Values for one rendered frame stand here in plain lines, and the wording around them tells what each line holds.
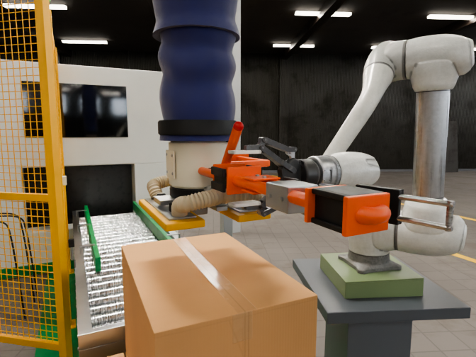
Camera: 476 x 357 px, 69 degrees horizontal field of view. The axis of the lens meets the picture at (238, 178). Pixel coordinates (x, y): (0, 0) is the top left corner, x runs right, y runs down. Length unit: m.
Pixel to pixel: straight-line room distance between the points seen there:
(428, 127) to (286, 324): 0.81
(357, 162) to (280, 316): 0.42
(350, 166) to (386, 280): 0.60
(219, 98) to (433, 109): 0.73
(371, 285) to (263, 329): 0.61
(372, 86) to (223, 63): 0.51
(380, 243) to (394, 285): 0.15
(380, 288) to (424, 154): 0.50
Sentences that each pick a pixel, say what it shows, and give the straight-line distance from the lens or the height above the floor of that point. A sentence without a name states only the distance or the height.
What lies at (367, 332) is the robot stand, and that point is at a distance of 1.50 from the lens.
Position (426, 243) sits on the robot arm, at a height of 0.96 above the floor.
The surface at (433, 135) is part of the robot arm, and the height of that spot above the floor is 1.33.
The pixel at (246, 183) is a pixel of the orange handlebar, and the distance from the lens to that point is 0.68.
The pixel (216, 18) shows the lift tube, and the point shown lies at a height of 1.62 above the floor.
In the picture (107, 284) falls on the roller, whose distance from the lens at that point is 2.05.
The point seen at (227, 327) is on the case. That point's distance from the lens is 0.82.
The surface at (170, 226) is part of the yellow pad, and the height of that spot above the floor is 1.12.
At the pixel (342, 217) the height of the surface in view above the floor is 1.23.
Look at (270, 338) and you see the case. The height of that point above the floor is 0.86.
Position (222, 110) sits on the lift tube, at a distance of 0.93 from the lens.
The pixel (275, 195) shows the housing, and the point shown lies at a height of 1.23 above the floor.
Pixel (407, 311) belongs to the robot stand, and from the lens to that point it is 1.37.
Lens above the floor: 1.34
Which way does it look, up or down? 7 degrees down
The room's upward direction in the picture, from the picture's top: straight up
